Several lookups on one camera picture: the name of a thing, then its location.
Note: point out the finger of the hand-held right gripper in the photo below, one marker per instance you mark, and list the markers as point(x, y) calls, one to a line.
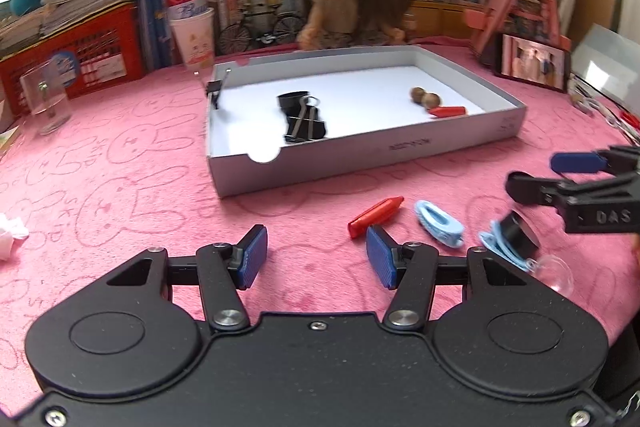
point(575, 163)
point(525, 188)

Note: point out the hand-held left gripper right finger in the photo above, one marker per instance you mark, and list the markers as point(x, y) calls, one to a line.
point(380, 257)

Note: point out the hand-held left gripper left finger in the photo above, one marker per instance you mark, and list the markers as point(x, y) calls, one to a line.
point(252, 257)

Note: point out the red crayon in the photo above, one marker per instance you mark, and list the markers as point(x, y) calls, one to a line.
point(447, 111)
point(375, 217)

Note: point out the black round lid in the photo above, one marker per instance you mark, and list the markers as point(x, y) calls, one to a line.
point(290, 102)
point(520, 234)

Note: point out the light blue hair clip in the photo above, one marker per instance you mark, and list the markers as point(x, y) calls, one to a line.
point(492, 244)
point(440, 224)

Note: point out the clear plastic half sphere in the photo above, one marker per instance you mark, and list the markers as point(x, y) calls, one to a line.
point(555, 274)

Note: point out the large black binder clip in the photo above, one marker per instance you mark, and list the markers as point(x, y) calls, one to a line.
point(307, 132)

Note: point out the white cardboard box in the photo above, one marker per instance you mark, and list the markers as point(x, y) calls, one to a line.
point(375, 87)

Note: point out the metal key bunch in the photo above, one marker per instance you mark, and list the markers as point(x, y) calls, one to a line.
point(595, 104)

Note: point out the grey card sheet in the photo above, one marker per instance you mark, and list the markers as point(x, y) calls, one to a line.
point(610, 62)

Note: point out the smartphone with lit screen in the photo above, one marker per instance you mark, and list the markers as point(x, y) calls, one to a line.
point(532, 62)

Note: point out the pink rabbit-print towel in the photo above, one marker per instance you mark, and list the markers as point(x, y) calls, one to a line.
point(125, 207)

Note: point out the small black binder clip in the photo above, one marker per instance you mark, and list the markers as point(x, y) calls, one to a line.
point(215, 88)

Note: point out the wooden drawer cabinet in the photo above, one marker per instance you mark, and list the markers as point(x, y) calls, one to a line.
point(445, 22)

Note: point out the white paper cup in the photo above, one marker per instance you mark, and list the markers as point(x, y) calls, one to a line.
point(195, 42)

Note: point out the black model bicycle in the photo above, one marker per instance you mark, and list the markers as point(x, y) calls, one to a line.
point(260, 32)

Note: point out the crumpled white tissue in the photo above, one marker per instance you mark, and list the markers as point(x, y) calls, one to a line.
point(10, 237)

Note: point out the red plastic basket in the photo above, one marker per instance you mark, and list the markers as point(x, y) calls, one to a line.
point(110, 52)

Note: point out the clear glass cup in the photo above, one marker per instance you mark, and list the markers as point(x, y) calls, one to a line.
point(47, 102)

